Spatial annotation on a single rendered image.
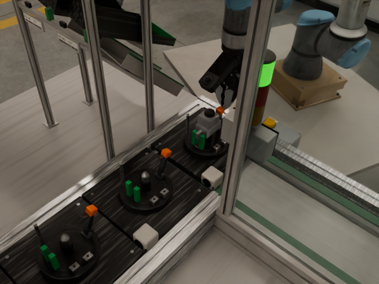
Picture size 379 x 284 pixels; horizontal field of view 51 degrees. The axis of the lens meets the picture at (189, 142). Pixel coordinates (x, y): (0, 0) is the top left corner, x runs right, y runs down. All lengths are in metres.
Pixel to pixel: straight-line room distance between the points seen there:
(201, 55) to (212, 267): 1.00
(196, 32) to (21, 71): 1.53
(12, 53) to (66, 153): 2.33
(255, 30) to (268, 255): 0.57
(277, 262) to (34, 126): 0.92
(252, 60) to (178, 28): 3.07
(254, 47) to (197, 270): 0.61
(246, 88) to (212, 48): 1.09
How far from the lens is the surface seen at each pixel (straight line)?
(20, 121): 1.51
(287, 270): 1.03
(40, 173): 1.31
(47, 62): 3.41
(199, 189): 1.07
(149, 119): 1.25
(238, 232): 1.05
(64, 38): 1.06
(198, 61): 1.74
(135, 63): 1.14
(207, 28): 3.79
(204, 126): 1.11
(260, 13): 0.67
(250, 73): 0.73
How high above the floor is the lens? 1.80
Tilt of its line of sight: 45 degrees down
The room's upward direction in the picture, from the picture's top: 3 degrees clockwise
